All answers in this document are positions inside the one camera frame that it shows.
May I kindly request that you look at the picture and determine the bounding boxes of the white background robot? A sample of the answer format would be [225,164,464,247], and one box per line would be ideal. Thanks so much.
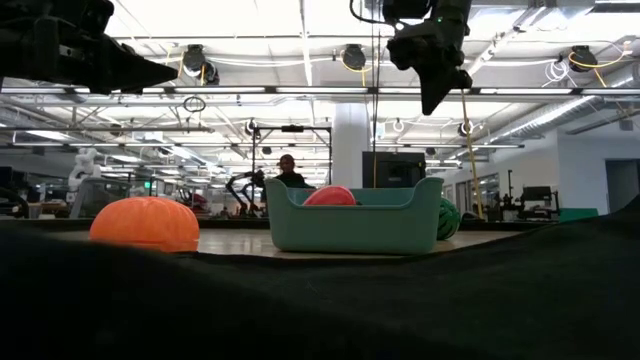
[68,147,102,194]

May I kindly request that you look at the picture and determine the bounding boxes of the green box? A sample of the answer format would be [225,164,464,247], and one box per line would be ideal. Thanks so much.
[558,207,600,223]

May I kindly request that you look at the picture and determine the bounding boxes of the long ceiling light rail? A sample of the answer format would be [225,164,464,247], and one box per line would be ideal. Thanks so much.
[0,84,640,97]

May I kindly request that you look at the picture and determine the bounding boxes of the black background monitor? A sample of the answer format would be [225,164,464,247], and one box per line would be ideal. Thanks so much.
[519,185,561,221]

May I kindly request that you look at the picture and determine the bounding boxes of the black background robot arms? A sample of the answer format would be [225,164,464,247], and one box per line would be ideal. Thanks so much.
[224,169,267,218]

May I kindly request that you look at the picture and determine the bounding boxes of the black cloth napkin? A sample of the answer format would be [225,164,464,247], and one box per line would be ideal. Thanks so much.
[0,194,640,360]

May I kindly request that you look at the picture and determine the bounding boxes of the teal plastic tub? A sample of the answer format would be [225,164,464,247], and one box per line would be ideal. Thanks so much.
[264,177,444,255]

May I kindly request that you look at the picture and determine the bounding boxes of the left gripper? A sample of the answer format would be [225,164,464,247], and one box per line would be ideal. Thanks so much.
[0,14,180,97]

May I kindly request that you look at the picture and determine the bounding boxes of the red toy bell pepper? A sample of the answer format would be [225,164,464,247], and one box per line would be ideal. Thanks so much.
[303,185,357,207]

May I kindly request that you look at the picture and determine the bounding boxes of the black ceiling cable reel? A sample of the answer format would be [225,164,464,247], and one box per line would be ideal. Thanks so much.
[341,43,368,72]
[568,44,599,74]
[181,43,221,86]

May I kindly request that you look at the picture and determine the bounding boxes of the orange toy pumpkin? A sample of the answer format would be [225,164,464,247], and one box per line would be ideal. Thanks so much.
[89,196,201,253]

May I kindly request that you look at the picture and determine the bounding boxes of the black background rig frame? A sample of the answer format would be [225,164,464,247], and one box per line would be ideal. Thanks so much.
[251,124,334,189]

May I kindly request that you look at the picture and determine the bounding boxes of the person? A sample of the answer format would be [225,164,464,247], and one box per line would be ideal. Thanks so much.
[273,153,307,189]

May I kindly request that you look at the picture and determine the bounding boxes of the grey door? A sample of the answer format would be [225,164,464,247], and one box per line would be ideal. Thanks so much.
[605,158,640,214]

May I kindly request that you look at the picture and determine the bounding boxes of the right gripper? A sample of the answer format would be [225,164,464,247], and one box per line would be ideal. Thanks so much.
[387,22,474,116]

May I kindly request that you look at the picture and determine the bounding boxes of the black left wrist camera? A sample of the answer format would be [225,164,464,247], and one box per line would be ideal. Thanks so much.
[74,0,116,25]

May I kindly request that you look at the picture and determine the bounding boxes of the white square pillar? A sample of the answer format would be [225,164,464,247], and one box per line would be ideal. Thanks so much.
[332,102,372,189]

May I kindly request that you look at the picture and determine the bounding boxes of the green toy watermelon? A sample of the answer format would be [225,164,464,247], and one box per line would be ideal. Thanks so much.
[437,197,462,241]

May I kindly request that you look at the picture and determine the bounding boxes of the black hanging cable loop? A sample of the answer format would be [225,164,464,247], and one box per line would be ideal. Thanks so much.
[182,95,207,114]

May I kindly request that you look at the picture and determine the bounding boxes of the black hanging power cable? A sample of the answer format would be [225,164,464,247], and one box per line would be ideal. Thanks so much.
[370,22,382,187]

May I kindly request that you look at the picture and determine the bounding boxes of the yellow hanging cable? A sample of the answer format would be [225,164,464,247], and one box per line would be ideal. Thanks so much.
[459,89,485,219]

